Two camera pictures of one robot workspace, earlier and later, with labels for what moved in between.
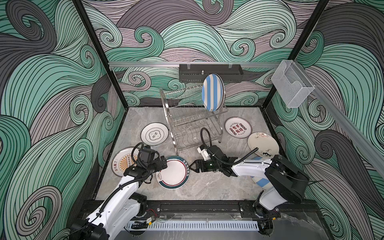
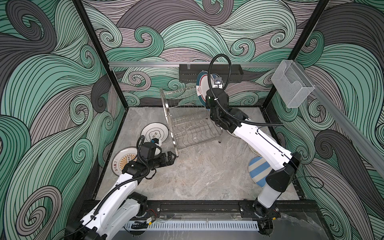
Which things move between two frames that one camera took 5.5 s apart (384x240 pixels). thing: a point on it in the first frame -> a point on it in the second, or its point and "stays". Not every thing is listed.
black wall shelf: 198,73 stays
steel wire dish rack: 190,124 stays
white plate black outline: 154,133 stays
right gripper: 197,162 -> 210,103
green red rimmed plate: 176,175 -> 202,85
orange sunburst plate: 122,161 stays
